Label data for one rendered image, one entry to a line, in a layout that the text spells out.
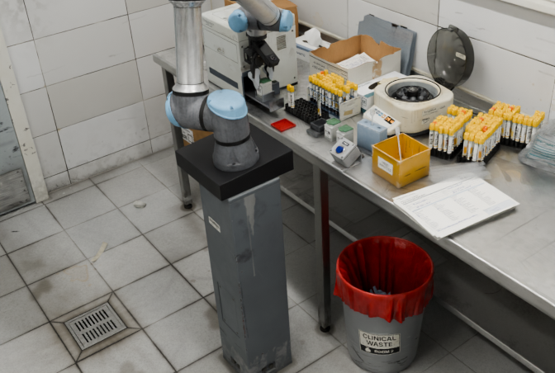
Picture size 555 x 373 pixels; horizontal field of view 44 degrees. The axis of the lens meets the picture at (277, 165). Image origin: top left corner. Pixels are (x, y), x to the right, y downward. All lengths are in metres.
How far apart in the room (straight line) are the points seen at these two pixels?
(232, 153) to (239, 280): 0.46
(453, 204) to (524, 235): 0.22
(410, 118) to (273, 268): 0.71
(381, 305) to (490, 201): 0.59
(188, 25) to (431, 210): 0.91
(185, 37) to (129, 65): 1.85
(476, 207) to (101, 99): 2.44
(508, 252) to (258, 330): 1.02
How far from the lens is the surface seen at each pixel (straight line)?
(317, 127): 2.48
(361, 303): 2.51
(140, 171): 4.09
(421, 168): 2.24
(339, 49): 2.91
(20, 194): 3.96
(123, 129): 4.10
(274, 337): 2.67
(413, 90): 2.54
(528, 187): 2.27
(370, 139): 2.35
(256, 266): 2.40
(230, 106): 2.11
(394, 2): 2.88
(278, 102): 2.63
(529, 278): 1.93
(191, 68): 2.17
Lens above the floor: 2.11
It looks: 32 degrees down
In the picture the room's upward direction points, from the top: 4 degrees counter-clockwise
